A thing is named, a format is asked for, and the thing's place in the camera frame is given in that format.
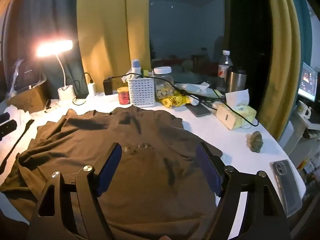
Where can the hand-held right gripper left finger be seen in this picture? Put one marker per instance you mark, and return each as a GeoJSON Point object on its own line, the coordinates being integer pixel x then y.
{"type": "Point", "coordinates": [110, 170]}

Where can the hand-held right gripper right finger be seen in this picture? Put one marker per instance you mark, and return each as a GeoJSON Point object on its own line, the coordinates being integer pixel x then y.
{"type": "Point", "coordinates": [207, 170]}

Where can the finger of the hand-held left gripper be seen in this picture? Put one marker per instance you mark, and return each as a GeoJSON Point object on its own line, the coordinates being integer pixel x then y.
{"type": "Point", "coordinates": [7, 128]}
{"type": "Point", "coordinates": [4, 118]}

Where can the dark brown t-shirt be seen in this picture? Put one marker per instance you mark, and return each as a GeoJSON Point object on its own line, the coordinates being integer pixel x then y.
{"type": "Point", "coordinates": [140, 135]}

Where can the white cloth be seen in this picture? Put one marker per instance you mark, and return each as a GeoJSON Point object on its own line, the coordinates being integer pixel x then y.
{"type": "Point", "coordinates": [15, 113]}

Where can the brown cardboard sheet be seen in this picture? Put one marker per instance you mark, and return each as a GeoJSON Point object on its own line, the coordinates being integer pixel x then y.
{"type": "Point", "coordinates": [27, 100]}

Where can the yellow tissue box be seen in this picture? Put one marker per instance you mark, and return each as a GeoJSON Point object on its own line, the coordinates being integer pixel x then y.
{"type": "Point", "coordinates": [235, 116]}

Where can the dark smartphone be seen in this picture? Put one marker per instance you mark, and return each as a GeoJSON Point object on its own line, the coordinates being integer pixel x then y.
{"type": "Point", "coordinates": [198, 110]}

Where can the white desk lamp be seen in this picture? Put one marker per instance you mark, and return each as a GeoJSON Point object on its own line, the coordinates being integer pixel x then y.
{"type": "Point", "coordinates": [62, 80]}

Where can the red tin can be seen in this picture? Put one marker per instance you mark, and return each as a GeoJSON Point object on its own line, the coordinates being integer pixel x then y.
{"type": "Point", "coordinates": [123, 96]}

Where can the yellow snack packet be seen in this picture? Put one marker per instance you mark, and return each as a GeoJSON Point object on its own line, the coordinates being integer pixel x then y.
{"type": "Point", "coordinates": [175, 101]}

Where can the clear phone case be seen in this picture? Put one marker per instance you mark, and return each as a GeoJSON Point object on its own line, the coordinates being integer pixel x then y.
{"type": "Point", "coordinates": [287, 187]}

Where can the white plastic bag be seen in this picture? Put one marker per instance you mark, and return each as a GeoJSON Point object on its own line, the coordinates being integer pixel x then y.
{"type": "Point", "coordinates": [195, 88]}

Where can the white charger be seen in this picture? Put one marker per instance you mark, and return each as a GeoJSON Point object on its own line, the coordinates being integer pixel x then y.
{"type": "Point", "coordinates": [91, 89]}

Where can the black charger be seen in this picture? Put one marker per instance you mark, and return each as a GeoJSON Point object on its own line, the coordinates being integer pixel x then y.
{"type": "Point", "coordinates": [108, 87]}

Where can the white plastic basket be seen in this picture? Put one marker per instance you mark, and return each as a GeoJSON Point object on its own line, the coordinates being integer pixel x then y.
{"type": "Point", "coordinates": [141, 92]}

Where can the steel travel mug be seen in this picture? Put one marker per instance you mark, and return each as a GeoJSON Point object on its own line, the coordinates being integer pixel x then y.
{"type": "Point", "coordinates": [236, 80]}

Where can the clear jar with white lid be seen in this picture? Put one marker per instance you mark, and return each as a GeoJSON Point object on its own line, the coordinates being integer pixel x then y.
{"type": "Point", "coordinates": [163, 85]}

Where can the clear water bottle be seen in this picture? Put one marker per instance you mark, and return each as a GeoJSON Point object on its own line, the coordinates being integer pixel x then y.
{"type": "Point", "coordinates": [224, 67]}

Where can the blue capped bottle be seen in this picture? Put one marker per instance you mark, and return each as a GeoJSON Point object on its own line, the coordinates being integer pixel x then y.
{"type": "Point", "coordinates": [135, 66]}

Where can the teal curtain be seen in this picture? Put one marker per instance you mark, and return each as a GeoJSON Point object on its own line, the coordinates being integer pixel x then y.
{"type": "Point", "coordinates": [45, 17]}

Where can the white printed mug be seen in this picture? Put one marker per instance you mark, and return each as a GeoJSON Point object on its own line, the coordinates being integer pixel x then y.
{"type": "Point", "coordinates": [303, 109]}

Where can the computer monitor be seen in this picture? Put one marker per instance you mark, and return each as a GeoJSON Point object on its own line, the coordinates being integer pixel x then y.
{"type": "Point", "coordinates": [308, 82]}

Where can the yellow curtain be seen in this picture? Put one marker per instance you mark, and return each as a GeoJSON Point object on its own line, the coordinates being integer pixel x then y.
{"type": "Point", "coordinates": [112, 30]}
{"type": "Point", "coordinates": [277, 55]}

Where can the dark window pane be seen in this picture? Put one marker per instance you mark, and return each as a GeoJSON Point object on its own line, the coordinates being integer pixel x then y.
{"type": "Point", "coordinates": [195, 25]}

